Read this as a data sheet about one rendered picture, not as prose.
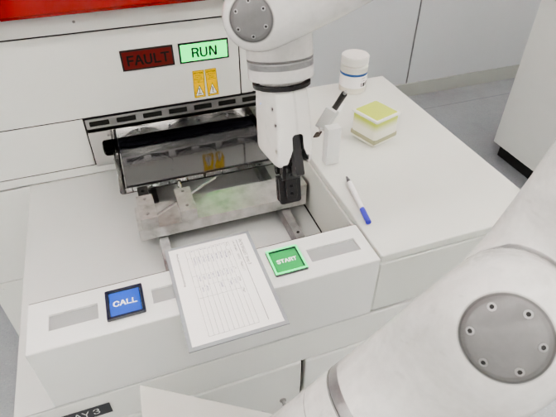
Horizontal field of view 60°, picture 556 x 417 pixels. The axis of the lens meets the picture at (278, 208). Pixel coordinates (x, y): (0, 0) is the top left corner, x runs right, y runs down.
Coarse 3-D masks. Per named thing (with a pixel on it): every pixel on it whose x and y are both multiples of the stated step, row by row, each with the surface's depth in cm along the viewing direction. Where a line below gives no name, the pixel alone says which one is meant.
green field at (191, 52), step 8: (224, 40) 112; (184, 48) 110; (192, 48) 110; (200, 48) 111; (208, 48) 112; (216, 48) 112; (224, 48) 113; (184, 56) 111; (192, 56) 112; (200, 56) 112; (208, 56) 113; (216, 56) 114
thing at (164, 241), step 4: (152, 192) 111; (156, 192) 111; (152, 196) 110; (156, 196) 110; (156, 200) 109; (164, 236) 100; (160, 240) 99; (164, 240) 99; (168, 240) 99; (160, 244) 98; (164, 244) 98; (168, 244) 98; (164, 248) 97; (168, 248) 97; (164, 252) 96; (164, 256) 95; (164, 260) 94; (168, 268) 93
